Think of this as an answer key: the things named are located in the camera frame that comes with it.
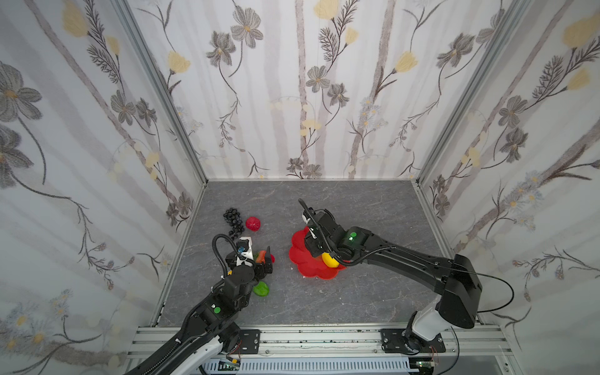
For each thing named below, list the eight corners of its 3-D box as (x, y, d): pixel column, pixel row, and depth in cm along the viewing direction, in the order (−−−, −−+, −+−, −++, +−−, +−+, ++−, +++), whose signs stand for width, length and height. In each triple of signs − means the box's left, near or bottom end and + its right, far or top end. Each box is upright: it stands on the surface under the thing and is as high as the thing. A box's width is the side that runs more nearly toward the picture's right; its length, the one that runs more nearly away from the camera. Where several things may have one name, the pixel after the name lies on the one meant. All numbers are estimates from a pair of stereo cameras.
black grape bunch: (231, 240, 100) (228, 234, 96) (224, 216, 108) (221, 210, 104) (247, 234, 102) (244, 228, 98) (239, 211, 110) (237, 205, 106)
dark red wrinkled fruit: (247, 232, 103) (244, 225, 98) (248, 224, 106) (246, 216, 101) (259, 232, 103) (257, 225, 98) (260, 224, 106) (258, 216, 101)
